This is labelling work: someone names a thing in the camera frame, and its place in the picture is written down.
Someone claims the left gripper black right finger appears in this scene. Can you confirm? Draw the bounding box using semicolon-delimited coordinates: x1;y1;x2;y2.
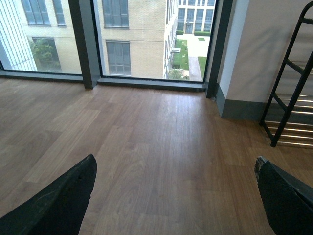
254;156;313;235

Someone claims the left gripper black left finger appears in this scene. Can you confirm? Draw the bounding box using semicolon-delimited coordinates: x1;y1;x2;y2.
0;154;97;235

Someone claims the black metal shoe rack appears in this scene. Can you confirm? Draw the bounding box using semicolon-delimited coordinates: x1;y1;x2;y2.
259;1;313;148

